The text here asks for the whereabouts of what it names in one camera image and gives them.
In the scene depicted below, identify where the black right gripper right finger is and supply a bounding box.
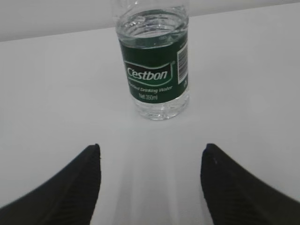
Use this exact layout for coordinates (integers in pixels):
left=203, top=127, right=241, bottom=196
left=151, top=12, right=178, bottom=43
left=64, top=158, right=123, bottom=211
left=201, top=143, right=300, bottom=225

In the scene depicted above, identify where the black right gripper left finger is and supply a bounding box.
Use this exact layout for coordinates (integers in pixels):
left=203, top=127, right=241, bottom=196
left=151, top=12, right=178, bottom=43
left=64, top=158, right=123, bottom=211
left=0, top=144, right=101, bottom=225

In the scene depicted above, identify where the clear green-label water bottle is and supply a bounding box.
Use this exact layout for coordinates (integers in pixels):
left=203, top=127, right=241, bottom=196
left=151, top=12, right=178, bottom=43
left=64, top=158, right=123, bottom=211
left=112, top=0, right=189, bottom=120

